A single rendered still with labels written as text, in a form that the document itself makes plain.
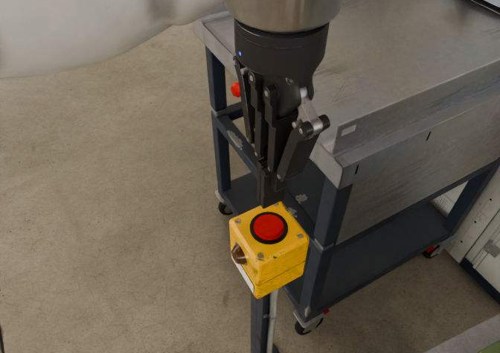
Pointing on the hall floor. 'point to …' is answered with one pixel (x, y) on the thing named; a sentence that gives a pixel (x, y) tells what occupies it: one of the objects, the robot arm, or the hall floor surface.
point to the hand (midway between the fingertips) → (271, 181)
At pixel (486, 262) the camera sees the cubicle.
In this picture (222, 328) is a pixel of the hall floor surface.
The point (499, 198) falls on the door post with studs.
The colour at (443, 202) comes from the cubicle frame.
